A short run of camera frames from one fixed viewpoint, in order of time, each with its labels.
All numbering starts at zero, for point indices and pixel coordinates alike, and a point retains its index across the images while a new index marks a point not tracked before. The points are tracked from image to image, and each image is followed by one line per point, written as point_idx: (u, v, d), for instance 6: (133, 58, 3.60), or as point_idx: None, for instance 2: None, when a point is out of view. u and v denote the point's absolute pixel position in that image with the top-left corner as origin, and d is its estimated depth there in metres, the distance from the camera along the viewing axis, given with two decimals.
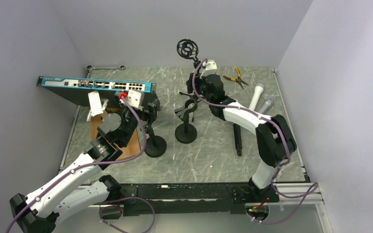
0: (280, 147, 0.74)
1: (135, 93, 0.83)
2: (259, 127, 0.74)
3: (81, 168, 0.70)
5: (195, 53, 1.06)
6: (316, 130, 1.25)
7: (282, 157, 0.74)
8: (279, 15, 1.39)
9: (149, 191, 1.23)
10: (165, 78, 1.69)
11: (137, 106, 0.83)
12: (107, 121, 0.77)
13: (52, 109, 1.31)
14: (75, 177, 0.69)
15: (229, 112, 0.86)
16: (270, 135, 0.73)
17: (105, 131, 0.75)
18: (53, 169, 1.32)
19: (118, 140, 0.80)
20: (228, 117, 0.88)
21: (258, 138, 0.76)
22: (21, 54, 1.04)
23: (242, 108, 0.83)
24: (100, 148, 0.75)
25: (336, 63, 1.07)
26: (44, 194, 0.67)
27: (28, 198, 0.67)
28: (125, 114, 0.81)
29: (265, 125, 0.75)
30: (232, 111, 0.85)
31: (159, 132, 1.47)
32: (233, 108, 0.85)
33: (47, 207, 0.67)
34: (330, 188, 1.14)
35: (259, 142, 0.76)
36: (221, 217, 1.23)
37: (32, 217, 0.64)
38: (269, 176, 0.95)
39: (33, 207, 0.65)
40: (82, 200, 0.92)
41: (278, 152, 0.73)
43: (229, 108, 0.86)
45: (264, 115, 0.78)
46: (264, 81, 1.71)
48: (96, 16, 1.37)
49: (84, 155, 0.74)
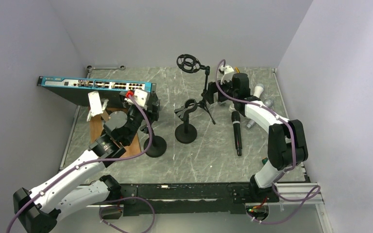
0: (289, 151, 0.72)
1: (141, 92, 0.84)
2: (273, 126, 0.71)
3: (86, 164, 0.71)
5: (197, 64, 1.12)
6: (316, 130, 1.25)
7: (289, 161, 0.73)
8: (279, 16, 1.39)
9: (149, 191, 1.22)
10: (166, 78, 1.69)
11: (144, 104, 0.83)
12: (113, 119, 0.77)
13: (52, 109, 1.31)
14: (80, 173, 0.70)
15: (250, 109, 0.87)
16: (282, 137, 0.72)
17: (111, 128, 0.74)
18: (52, 169, 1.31)
19: (123, 138, 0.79)
20: (248, 113, 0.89)
21: (270, 137, 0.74)
22: (21, 54, 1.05)
23: (263, 107, 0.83)
24: (105, 145, 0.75)
25: (336, 63, 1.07)
26: (49, 189, 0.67)
27: (33, 193, 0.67)
28: (130, 112, 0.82)
29: (280, 126, 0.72)
30: (252, 108, 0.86)
31: (159, 132, 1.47)
32: (256, 104, 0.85)
33: (51, 201, 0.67)
34: (330, 188, 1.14)
35: (270, 142, 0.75)
36: (221, 217, 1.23)
37: (36, 211, 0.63)
38: (272, 177, 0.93)
39: (37, 201, 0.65)
40: (83, 198, 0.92)
41: (284, 156, 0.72)
43: (251, 105, 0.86)
45: (282, 117, 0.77)
46: (264, 81, 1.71)
48: (96, 16, 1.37)
49: (88, 152, 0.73)
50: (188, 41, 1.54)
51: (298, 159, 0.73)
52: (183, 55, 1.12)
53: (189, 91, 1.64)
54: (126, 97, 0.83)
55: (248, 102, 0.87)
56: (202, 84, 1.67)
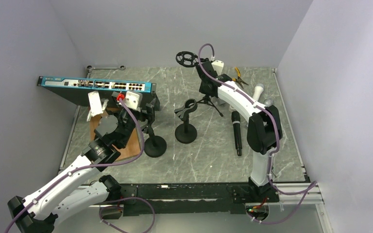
0: (269, 135, 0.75)
1: (132, 95, 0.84)
2: (252, 117, 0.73)
3: (78, 170, 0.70)
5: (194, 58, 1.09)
6: (316, 130, 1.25)
7: (269, 143, 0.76)
8: (279, 15, 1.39)
9: (149, 191, 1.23)
10: (166, 78, 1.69)
11: (135, 108, 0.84)
12: (104, 124, 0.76)
13: (52, 109, 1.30)
14: (73, 179, 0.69)
15: (225, 93, 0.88)
16: (261, 124, 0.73)
17: (102, 133, 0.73)
18: (52, 169, 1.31)
19: (116, 141, 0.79)
20: (224, 96, 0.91)
21: (248, 124, 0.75)
22: (21, 53, 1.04)
23: (238, 91, 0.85)
24: (99, 150, 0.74)
25: (336, 63, 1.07)
26: (42, 197, 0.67)
27: (26, 201, 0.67)
28: (123, 115, 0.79)
29: (258, 115, 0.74)
30: (228, 91, 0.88)
31: (159, 132, 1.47)
32: (231, 88, 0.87)
33: (45, 208, 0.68)
34: (330, 189, 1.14)
35: (249, 129, 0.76)
36: (221, 217, 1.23)
37: (30, 220, 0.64)
38: (264, 169, 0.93)
39: (30, 209, 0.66)
40: (82, 201, 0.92)
41: (265, 139, 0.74)
43: (227, 89, 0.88)
45: (259, 104, 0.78)
46: (264, 81, 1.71)
48: (96, 16, 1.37)
49: (81, 157, 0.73)
50: (188, 41, 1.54)
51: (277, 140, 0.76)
52: (182, 52, 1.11)
53: (189, 91, 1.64)
54: (117, 100, 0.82)
55: (223, 84, 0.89)
56: None
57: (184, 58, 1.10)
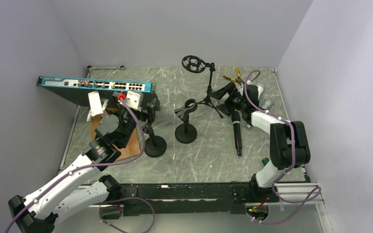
0: (289, 150, 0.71)
1: (133, 95, 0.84)
2: (274, 124, 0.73)
3: (79, 170, 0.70)
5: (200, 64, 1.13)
6: (316, 131, 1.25)
7: (287, 160, 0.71)
8: (279, 15, 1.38)
9: (149, 191, 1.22)
10: (166, 78, 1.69)
11: (136, 107, 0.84)
12: (105, 124, 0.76)
13: (52, 109, 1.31)
14: (74, 179, 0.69)
15: (256, 117, 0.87)
16: (282, 135, 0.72)
17: (103, 133, 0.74)
18: (52, 170, 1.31)
19: (116, 141, 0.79)
20: (256, 123, 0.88)
21: (270, 135, 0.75)
22: (20, 53, 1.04)
23: (268, 113, 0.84)
24: (99, 150, 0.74)
25: (336, 63, 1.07)
26: (42, 196, 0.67)
27: (26, 200, 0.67)
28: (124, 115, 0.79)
29: (281, 125, 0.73)
30: (259, 115, 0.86)
31: (159, 132, 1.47)
32: (261, 112, 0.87)
33: (45, 208, 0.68)
34: (330, 188, 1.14)
35: (271, 140, 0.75)
36: (221, 217, 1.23)
37: (30, 219, 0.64)
38: (272, 177, 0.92)
39: (31, 208, 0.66)
40: (82, 201, 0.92)
41: (284, 154, 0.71)
43: (258, 113, 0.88)
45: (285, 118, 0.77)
46: (264, 81, 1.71)
48: (96, 16, 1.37)
49: (81, 157, 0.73)
50: (188, 41, 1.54)
51: (298, 158, 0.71)
52: (188, 56, 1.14)
53: (189, 91, 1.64)
54: (118, 100, 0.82)
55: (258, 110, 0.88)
56: (202, 84, 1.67)
57: (190, 62, 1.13)
